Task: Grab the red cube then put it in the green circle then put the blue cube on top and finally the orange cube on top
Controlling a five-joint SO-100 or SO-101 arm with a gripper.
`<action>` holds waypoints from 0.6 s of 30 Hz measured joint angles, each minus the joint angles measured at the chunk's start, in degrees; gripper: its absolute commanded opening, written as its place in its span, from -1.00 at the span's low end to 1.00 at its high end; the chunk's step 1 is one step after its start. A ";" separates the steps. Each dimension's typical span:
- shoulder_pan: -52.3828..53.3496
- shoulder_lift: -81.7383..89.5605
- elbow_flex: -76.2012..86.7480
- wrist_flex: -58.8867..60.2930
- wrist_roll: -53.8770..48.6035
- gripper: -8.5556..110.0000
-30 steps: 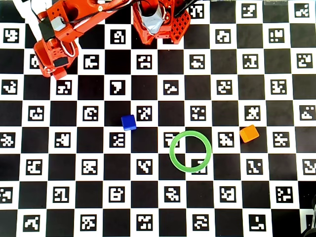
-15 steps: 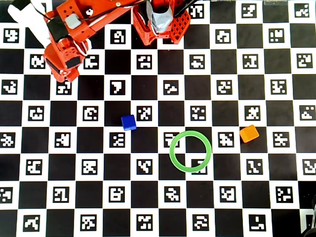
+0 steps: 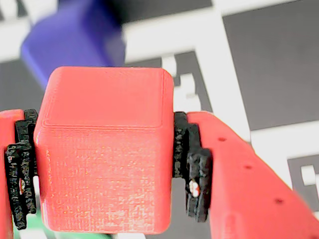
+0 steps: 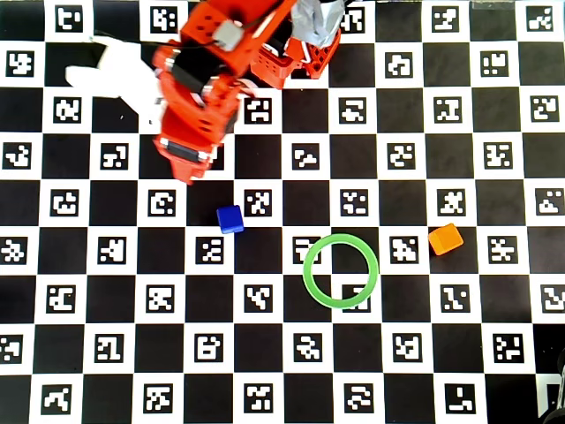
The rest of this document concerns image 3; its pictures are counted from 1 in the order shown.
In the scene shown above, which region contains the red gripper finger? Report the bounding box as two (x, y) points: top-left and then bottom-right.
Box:
(0, 109), (39, 239)
(173, 111), (319, 239)

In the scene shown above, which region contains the red cube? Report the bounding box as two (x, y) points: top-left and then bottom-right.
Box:
(33, 66), (174, 236)

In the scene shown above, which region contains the blue cube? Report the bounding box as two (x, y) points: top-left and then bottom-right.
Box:
(20, 0), (127, 90)

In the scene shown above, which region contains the black white marker checkerboard mat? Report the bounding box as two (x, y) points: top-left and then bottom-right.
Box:
(0, 0), (319, 239)

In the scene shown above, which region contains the green flat ring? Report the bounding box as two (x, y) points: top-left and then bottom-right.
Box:
(12, 214), (115, 239)

